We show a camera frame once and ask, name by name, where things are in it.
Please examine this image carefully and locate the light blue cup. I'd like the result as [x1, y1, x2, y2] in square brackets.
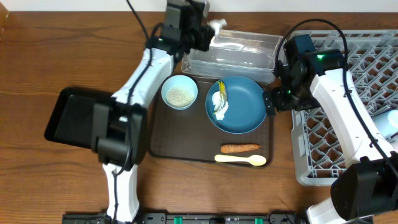
[373, 110, 398, 139]

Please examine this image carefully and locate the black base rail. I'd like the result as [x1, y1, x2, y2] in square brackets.
[61, 212, 374, 224]

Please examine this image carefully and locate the light blue rice bowl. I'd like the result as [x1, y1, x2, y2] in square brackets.
[161, 75, 198, 110]

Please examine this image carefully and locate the white tissue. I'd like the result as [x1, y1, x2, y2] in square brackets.
[207, 19, 227, 36]
[211, 91, 229, 120]

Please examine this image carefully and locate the orange carrot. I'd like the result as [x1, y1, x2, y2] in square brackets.
[220, 144, 261, 154]

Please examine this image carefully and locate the dark brown serving tray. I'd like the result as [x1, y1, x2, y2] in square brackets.
[148, 76, 274, 168]

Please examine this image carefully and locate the grey dishwasher rack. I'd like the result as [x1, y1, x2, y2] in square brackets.
[292, 30, 397, 186]

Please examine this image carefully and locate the yellow snack wrapper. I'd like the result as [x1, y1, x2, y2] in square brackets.
[212, 80, 228, 114]

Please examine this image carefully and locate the cream plastic spoon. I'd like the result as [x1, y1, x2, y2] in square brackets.
[215, 154, 267, 166]

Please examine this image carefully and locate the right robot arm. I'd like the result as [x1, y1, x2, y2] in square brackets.
[263, 47, 397, 223]

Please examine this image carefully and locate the clear plastic bin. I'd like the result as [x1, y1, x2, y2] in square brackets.
[181, 30, 282, 84]

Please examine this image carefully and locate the black plastic tray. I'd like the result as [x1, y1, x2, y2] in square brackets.
[44, 86, 112, 149]

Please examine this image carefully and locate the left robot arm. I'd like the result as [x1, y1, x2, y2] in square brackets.
[103, 19, 226, 223]

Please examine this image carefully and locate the dark blue plate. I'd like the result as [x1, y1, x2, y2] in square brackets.
[205, 76, 267, 134]

